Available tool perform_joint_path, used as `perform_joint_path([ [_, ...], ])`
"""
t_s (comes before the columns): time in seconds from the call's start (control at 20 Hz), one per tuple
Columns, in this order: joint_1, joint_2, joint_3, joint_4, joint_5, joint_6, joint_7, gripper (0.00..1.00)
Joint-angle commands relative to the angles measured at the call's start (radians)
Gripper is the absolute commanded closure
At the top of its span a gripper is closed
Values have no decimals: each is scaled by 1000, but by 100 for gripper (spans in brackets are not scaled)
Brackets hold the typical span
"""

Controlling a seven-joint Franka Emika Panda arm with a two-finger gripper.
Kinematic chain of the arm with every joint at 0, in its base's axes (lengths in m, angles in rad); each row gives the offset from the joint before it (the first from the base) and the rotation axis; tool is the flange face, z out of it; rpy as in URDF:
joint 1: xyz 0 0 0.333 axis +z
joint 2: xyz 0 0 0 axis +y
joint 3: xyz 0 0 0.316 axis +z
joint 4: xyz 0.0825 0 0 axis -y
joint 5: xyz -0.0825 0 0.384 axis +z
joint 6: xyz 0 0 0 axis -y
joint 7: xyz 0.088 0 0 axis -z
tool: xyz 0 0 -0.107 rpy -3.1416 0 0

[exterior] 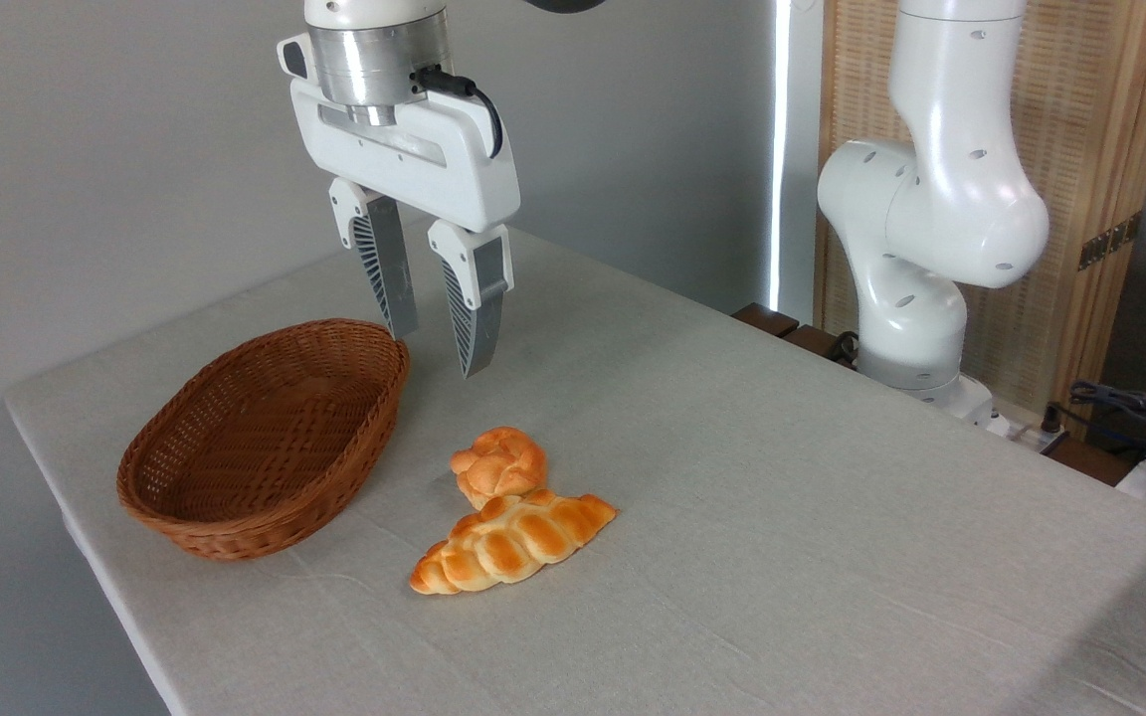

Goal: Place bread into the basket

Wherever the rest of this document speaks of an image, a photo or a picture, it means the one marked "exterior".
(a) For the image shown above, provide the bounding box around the wooden folding screen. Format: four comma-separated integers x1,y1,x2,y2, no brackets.
817,0,1146,439

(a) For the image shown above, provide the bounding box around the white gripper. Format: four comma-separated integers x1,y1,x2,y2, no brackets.
277,32,521,379

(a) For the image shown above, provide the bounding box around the brown oval wicker basket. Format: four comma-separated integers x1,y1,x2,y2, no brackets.
116,318,411,563

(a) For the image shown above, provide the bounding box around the grey tablecloth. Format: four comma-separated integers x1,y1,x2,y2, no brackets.
4,224,1146,716

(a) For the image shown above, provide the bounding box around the long braided bread loaf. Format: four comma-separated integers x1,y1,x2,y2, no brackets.
409,488,619,596

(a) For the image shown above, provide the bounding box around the black cable bundle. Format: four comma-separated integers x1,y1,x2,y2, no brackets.
1043,381,1146,470

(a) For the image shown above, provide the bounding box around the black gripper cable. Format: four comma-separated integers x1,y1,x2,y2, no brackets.
411,65,504,160

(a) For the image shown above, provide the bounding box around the dark brown wooden block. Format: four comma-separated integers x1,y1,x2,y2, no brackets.
732,303,801,338

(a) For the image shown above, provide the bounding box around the small round knotted bread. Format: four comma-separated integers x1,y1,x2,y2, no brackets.
450,426,549,510

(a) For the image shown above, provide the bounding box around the black screen hinge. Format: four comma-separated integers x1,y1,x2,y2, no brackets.
1078,211,1143,271

